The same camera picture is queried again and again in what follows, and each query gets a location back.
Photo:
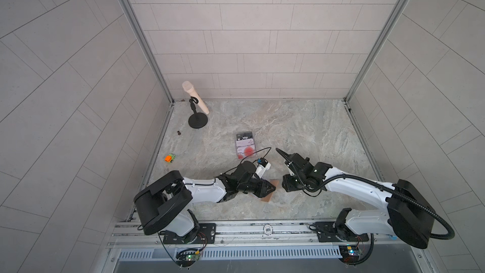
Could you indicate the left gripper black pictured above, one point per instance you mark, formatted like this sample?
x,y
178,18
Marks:
x,y
261,188

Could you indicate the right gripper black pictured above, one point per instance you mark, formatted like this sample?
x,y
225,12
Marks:
x,y
286,186

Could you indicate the pink leather card wallet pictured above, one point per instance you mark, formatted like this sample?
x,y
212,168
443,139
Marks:
x,y
276,184

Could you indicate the clear acrylic card holder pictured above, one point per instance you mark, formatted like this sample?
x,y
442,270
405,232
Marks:
x,y
245,144

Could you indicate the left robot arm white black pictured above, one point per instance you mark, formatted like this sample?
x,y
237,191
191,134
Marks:
x,y
164,205

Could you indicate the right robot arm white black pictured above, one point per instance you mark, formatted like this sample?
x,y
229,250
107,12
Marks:
x,y
399,209

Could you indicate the white card red circle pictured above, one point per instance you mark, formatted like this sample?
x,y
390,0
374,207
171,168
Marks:
x,y
244,148

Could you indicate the black VIP card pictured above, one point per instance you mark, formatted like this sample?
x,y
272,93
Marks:
x,y
244,135

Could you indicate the white ventilation grille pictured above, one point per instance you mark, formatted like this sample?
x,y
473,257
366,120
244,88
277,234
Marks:
x,y
237,253

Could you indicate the right circuit board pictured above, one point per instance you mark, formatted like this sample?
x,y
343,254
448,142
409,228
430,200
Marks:
x,y
349,253

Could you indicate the circuit board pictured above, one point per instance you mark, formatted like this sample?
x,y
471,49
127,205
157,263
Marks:
x,y
189,255
349,253

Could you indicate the black microphone stand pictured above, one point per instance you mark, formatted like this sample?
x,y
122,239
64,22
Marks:
x,y
198,119

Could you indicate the orange green toy car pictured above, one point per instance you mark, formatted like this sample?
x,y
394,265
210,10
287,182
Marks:
x,y
169,158

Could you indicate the left circuit board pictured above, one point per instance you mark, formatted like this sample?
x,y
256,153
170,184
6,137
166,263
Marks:
x,y
189,255

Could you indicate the beige microphone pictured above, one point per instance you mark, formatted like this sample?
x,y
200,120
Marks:
x,y
191,91

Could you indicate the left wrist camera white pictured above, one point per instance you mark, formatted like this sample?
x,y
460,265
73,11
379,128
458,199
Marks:
x,y
262,166

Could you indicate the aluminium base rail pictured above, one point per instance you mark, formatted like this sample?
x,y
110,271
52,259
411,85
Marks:
x,y
229,234

